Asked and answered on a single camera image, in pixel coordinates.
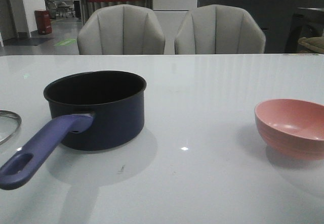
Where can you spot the dark grey counter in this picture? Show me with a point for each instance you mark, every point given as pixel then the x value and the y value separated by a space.
pixel 282 21

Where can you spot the right grey upholstered chair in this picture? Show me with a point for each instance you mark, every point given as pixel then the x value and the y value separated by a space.
pixel 219 29

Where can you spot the dark blue saucepan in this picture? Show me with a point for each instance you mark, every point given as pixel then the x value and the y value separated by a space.
pixel 90 111

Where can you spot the olive cushion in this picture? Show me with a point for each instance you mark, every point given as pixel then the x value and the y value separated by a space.
pixel 312 44

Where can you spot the glass lid with blue knob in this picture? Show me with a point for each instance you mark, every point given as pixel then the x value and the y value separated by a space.
pixel 10 123

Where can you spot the white cabinet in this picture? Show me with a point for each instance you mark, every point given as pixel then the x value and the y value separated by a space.
pixel 170 13

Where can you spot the grey upholstered chair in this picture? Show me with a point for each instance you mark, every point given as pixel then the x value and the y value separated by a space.
pixel 219 29
pixel 122 30

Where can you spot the pink bowl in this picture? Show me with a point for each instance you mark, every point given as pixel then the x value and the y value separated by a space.
pixel 292 127

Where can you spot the red trash bin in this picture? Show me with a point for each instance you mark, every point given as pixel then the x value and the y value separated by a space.
pixel 43 22

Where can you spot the left grey upholstered chair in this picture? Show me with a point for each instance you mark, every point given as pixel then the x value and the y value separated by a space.
pixel 122 30

